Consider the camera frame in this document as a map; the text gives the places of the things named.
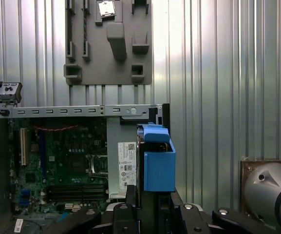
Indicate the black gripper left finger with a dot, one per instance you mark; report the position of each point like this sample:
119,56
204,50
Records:
130,219

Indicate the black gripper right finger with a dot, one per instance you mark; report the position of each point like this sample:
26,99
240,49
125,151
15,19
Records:
196,221

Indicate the hard disk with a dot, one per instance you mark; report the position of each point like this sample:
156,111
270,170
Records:
159,170

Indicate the metal socket cover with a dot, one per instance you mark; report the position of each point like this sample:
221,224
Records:
97,173

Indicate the black RAM slot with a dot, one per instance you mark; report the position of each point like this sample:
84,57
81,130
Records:
64,195
64,190
64,199
64,187

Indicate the silver power supply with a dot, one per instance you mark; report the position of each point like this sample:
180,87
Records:
113,136

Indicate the green motherboard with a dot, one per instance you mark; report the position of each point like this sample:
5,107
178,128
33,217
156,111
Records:
62,151

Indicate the white expansion slot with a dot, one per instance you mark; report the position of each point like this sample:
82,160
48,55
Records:
23,146

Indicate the black PC case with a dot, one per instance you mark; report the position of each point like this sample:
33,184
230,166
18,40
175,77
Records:
57,111

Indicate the grey parts rack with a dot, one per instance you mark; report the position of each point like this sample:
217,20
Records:
99,73

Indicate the RAM stick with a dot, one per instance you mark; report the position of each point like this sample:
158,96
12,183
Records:
85,24

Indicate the silver CPU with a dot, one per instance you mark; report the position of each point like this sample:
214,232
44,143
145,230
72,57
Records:
106,8

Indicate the brown square base plate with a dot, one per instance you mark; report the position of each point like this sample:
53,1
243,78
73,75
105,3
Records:
244,170

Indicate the silver hinged slot bracket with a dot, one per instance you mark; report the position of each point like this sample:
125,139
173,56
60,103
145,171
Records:
8,97

